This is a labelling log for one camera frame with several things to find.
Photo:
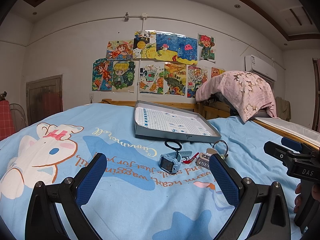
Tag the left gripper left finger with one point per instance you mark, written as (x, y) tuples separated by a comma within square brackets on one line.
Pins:
[(43, 220)]

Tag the white wall air conditioner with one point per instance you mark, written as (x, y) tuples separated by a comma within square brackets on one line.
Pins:
[(258, 66)]

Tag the brown wooden door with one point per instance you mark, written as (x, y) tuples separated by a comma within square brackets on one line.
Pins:
[(43, 98)]

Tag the pink floral blanket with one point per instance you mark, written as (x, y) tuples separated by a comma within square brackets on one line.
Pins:
[(247, 92)]

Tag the wooden side bed frame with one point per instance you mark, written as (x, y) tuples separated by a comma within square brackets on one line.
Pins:
[(210, 110)]

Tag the wooden headboard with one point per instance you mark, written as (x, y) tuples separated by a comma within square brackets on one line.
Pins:
[(193, 107)]

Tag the blue cartoon bed sheet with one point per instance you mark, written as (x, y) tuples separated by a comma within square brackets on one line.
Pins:
[(134, 199)]

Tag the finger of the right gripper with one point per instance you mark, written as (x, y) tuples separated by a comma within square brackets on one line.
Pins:
[(294, 145), (279, 152)]

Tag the grey shallow box tray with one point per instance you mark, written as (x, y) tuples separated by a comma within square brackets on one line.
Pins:
[(165, 122)]

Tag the children drawings on wall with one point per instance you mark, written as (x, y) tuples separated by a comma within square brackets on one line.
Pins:
[(155, 62)]

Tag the person right hand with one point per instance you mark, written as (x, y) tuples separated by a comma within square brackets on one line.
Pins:
[(298, 200)]

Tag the red checkered bag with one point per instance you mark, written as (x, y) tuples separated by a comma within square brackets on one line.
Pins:
[(6, 122)]

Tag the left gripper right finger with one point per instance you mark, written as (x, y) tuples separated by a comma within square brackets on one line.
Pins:
[(272, 220)]

